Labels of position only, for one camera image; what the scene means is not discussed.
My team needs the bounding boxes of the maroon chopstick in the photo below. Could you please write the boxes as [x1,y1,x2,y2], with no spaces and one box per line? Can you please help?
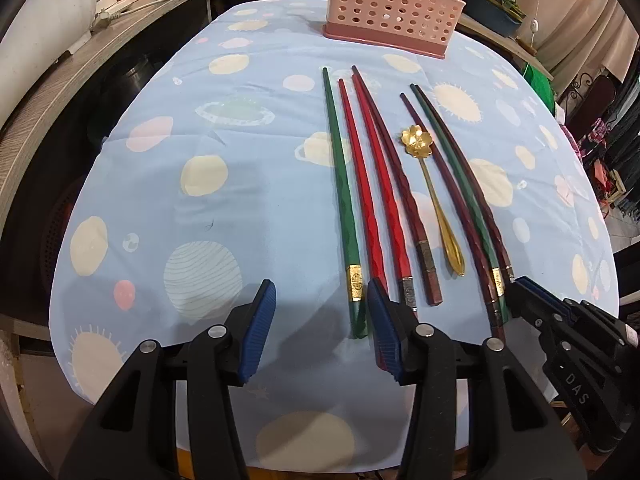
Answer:
[399,92,507,343]

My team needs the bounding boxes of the beige curtain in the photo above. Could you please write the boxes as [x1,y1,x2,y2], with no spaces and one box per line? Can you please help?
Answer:
[510,0,640,91]

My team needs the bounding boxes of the dark red chopstick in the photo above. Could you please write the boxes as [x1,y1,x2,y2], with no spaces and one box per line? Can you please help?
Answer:
[350,65,443,307]

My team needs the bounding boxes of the green plastic bag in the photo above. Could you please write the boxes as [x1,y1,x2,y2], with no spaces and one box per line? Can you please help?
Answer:
[520,57,556,111]

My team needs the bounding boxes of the blue planet print tablecloth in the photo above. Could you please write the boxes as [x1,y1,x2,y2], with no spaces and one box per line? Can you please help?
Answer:
[50,0,617,468]

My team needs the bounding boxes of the dark cooking pot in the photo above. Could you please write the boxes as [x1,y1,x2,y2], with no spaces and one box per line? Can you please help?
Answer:
[102,55,153,96]

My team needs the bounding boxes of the green chopstick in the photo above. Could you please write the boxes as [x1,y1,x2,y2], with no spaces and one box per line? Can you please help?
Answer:
[321,66,371,339]
[410,83,511,323]

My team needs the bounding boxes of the gold flower spoon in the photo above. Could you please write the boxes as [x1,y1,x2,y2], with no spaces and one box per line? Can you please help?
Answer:
[400,125,467,277]

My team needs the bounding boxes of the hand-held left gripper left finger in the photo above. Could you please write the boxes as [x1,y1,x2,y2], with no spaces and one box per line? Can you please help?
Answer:
[59,279,277,480]

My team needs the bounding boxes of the pink floral cloth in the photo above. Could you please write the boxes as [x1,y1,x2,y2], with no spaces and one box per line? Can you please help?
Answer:
[575,117,608,161]

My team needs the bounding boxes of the dark metal chair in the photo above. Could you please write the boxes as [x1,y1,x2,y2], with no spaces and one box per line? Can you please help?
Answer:
[557,72,618,133]

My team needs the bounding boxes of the pink perforated utensil basket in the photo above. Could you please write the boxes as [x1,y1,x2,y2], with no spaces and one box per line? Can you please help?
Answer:
[322,0,467,61]

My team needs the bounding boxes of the dark brown chopstick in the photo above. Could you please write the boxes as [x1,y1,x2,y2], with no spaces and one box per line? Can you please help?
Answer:
[415,86,516,283]

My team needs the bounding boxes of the white cord with switch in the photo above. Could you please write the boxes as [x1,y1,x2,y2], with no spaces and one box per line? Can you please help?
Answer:
[515,0,541,46]

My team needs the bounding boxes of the white kitchen appliance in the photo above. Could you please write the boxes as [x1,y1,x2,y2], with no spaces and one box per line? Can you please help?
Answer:
[0,0,98,121]

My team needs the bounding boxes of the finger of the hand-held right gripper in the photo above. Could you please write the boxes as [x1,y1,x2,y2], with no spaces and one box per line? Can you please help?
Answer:
[506,287,551,333]
[515,276,581,318]

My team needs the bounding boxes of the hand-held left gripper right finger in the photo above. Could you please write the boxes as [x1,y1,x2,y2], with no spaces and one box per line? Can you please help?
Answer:
[366,278,587,480]

